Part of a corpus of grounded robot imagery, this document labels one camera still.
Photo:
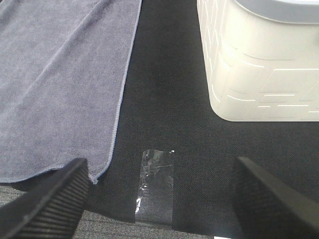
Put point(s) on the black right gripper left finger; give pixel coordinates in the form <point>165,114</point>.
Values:
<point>52,210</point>

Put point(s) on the black table cloth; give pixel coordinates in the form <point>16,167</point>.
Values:
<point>166,106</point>

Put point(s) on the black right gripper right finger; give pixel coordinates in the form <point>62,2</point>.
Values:
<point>267,208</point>

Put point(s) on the grey-blue towel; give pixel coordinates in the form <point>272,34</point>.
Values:
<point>63,67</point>

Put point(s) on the right clear tape strip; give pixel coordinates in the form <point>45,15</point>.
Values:
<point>154,203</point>

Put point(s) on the white plastic storage box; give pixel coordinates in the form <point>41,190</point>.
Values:
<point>261,58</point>

